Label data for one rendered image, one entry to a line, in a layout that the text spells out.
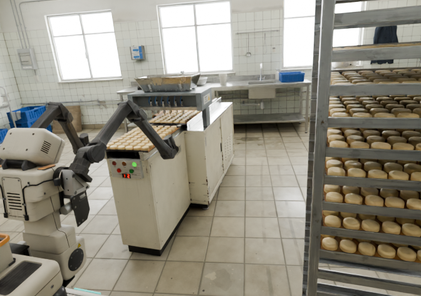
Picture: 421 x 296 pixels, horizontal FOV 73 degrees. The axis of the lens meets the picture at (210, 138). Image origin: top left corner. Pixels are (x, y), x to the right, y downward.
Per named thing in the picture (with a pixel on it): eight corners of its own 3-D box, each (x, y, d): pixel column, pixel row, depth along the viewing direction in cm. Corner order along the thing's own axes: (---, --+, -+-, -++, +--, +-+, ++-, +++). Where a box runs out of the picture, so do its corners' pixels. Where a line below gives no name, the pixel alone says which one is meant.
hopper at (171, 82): (150, 89, 286) (148, 74, 282) (202, 87, 271) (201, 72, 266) (135, 93, 260) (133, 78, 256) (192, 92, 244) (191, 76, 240)
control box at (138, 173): (114, 175, 206) (111, 157, 202) (144, 177, 199) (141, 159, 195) (111, 177, 203) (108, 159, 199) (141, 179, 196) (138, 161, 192)
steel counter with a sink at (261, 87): (124, 137, 537) (113, 72, 500) (137, 127, 603) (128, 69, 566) (309, 133, 491) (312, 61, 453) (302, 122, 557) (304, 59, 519)
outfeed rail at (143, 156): (215, 102, 374) (215, 97, 372) (217, 102, 373) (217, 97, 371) (140, 161, 191) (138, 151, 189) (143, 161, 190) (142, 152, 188)
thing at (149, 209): (161, 207, 292) (149, 124, 265) (192, 210, 283) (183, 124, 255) (123, 253, 229) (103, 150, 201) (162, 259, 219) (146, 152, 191)
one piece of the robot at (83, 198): (73, 232, 133) (63, 191, 126) (27, 226, 140) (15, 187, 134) (95, 213, 147) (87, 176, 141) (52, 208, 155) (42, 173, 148)
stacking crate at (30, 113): (30, 115, 602) (27, 106, 596) (47, 114, 598) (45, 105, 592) (9, 122, 545) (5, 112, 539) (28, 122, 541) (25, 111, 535)
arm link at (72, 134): (49, 114, 171) (66, 116, 170) (54, 107, 175) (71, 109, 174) (72, 156, 204) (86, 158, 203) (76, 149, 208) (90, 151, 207)
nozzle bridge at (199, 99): (148, 120, 301) (143, 88, 290) (213, 121, 281) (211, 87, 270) (132, 129, 271) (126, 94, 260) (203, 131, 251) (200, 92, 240)
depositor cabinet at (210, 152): (187, 159, 413) (181, 102, 387) (235, 161, 393) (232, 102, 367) (144, 206, 297) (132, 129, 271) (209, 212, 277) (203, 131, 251)
